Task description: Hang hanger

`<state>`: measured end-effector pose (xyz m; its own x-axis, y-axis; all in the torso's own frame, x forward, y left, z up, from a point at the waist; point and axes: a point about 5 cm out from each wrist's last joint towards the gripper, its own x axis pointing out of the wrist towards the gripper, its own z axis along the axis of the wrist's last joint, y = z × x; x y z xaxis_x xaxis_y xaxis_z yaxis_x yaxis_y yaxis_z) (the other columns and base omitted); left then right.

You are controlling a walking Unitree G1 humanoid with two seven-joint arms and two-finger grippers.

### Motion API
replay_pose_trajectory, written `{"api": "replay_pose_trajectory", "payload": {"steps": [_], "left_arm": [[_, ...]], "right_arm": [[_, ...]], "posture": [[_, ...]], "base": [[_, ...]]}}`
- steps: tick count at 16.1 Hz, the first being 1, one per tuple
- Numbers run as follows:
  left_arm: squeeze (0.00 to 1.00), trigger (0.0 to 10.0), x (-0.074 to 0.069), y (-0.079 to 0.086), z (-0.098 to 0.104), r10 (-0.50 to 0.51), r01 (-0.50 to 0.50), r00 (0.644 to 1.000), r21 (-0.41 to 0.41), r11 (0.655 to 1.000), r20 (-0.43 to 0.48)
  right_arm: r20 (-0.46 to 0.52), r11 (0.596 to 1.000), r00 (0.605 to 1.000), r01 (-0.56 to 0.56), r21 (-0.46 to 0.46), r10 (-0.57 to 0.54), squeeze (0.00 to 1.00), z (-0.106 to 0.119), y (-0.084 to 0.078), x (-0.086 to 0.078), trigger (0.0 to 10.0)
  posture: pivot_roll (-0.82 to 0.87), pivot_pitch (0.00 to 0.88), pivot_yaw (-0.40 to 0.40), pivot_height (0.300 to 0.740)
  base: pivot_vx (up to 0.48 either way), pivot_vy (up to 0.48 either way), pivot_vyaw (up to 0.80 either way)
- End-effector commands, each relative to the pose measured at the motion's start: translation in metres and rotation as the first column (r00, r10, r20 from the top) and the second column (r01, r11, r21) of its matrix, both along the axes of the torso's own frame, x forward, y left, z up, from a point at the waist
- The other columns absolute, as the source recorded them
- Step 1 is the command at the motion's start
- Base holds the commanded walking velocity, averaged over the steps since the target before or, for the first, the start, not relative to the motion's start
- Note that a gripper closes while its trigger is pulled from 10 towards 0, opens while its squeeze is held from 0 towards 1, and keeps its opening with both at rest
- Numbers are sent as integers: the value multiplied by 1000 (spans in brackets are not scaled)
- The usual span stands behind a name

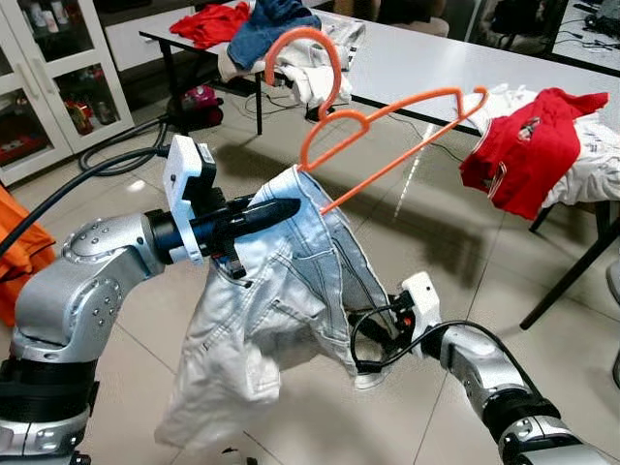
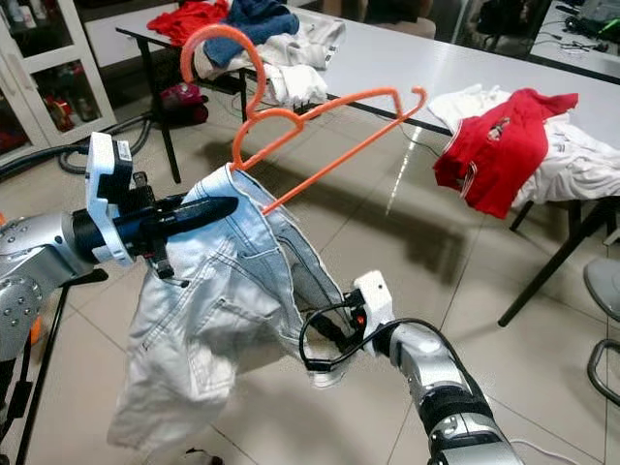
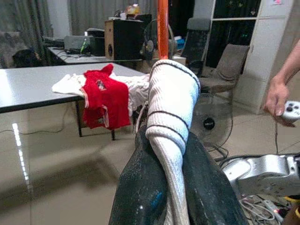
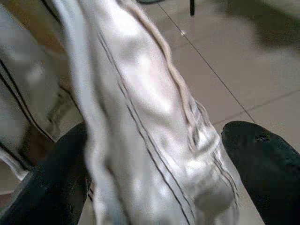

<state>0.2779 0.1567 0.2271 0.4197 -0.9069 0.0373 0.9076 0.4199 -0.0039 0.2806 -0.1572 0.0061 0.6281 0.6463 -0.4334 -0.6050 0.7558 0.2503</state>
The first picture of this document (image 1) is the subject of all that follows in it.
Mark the orange polo shirt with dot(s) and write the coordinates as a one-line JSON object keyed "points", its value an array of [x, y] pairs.
{"points": [[19, 252]]}

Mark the pink vacuum cleaner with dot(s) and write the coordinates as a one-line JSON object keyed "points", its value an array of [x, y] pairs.
{"points": [[201, 97]]}

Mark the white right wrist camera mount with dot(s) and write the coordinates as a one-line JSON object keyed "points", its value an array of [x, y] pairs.
{"points": [[421, 295]]}

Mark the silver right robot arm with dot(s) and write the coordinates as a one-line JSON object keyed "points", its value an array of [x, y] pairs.
{"points": [[484, 368]]}

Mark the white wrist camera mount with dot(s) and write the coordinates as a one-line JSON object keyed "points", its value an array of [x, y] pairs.
{"points": [[179, 184], [421, 295]]}

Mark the crumpled white garment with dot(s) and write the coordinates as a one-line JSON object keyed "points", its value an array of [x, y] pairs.
{"points": [[310, 77]]}

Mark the white denim jeans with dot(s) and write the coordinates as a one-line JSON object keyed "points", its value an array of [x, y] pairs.
{"points": [[271, 310]]}

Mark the crumpled red garment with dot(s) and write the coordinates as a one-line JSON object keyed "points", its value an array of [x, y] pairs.
{"points": [[208, 24]]}

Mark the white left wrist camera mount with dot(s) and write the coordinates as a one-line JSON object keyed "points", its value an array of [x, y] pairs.
{"points": [[179, 184]]}

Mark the red shorts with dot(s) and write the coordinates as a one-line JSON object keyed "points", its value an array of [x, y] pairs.
{"points": [[523, 155]]}

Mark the orange plastic hanger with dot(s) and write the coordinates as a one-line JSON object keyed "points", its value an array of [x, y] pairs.
{"points": [[302, 34]]}

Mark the small white desk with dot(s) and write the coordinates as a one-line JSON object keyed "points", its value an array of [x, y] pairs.
{"points": [[581, 53]]}

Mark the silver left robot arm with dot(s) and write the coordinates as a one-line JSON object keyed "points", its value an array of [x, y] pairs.
{"points": [[87, 291]]}

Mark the white glass door cabinet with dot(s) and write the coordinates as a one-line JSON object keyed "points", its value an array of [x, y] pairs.
{"points": [[58, 87]]}

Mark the white table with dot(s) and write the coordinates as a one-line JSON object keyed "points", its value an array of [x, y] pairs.
{"points": [[436, 63]]}

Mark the white printed shirt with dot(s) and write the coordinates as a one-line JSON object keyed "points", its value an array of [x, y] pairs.
{"points": [[596, 165]]}

